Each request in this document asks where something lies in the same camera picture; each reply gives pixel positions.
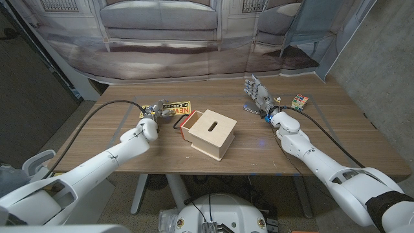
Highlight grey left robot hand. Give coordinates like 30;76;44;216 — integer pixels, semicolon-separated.
142;99;172;122

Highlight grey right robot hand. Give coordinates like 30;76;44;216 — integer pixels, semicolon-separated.
244;74;281;119

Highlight yellow new driver bumper sticker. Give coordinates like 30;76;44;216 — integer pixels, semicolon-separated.
139;100;192;119

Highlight wooden drawer with red front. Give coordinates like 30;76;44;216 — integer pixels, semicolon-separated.
173;109;204;140

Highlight Rubik's cube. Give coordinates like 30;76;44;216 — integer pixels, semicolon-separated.
290;93;309;111

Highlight grey metal tin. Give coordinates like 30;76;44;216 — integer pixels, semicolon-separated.
243;101;261;115

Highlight wooden box with slot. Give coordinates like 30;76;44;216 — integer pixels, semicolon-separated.
187;109;237;162

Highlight printed sofa room backdrop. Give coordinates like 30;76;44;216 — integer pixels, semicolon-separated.
8;0;378;85

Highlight black round floor object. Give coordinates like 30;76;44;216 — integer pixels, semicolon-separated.
146;174;169;191

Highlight white thick table leg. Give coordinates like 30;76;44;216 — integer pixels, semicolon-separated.
165;173;191;211

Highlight white slanted table leg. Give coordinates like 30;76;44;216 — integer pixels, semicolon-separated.
130;173;149;216

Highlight grey table leg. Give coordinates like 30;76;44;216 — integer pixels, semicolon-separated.
292;176;314;219

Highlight clear plastic container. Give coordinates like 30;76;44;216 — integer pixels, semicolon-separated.
158;208;180;233

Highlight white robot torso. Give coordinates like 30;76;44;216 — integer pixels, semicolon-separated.
174;193;268;233

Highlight white office chair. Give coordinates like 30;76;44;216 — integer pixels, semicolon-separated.
21;149;56;181

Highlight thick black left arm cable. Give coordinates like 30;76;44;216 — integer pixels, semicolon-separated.
41;98;148;181

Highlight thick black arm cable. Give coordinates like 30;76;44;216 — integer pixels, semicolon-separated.
41;98;148;181
281;105;366;169

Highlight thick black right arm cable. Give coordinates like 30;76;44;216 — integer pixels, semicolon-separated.
281;105;366;169

